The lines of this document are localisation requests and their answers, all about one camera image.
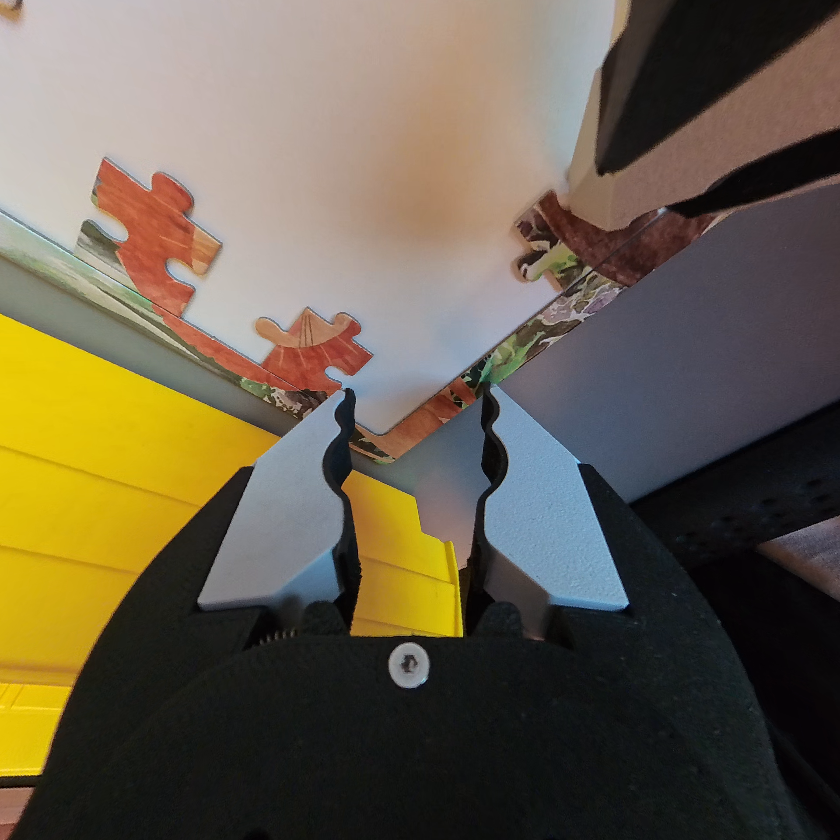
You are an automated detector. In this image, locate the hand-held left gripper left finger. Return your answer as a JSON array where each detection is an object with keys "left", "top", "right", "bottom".
[{"left": 197, "top": 388, "right": 361, "bottom": 636}]

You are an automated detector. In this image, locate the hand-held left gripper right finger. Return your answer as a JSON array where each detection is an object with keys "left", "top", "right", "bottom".
[{"left": 459, "top": 384, "right": 631, "bottom": 641}]

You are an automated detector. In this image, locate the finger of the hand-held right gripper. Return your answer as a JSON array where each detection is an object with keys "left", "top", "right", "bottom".
[{"left": 567, "top": 66, "right": 840, "bottom": 232}]

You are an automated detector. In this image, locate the brown green puzzle piece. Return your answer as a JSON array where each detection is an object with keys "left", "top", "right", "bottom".
[{"left": 512, "top": 190, "right": 657, "bottom": 293}]

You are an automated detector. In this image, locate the yellow plastic bin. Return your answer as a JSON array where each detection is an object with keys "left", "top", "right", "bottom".
[{"left": 0, "top": 314, "right": 460, "bottom": 782}]

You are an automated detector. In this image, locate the jigsaw puzzle board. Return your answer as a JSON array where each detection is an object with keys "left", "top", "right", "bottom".
[{"left": 0, "top": 0, "right": 719, "bottom": 468}]

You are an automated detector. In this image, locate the red tan puzzle piece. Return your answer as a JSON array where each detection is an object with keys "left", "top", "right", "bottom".
[{"left": 255, "top": 307, "right": 374, "bottom": 395}]

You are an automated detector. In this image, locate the black perforated panel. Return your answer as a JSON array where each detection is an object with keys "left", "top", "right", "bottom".
[{"left": 630, "top": 400, "right": 840, "bottom": 572}]

